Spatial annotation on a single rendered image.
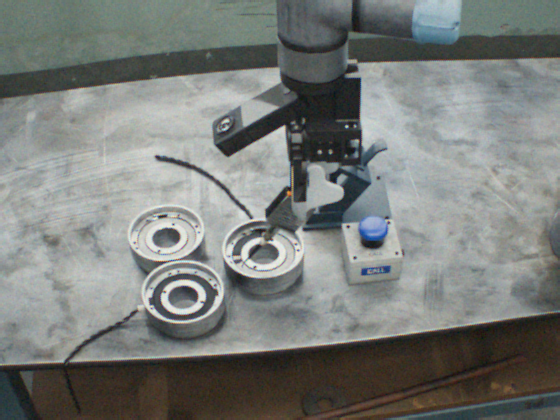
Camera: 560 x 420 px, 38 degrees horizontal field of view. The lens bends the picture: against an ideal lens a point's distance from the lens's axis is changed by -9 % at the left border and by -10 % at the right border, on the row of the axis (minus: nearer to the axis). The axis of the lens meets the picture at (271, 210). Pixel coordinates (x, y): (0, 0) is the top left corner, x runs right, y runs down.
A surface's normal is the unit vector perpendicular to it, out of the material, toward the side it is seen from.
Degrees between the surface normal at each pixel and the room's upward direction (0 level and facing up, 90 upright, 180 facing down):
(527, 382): 0
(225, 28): 90
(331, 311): 0
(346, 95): 90
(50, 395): 0
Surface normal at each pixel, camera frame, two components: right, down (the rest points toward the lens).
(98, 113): -0.02, -0.72
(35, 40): 0.10, 0.69
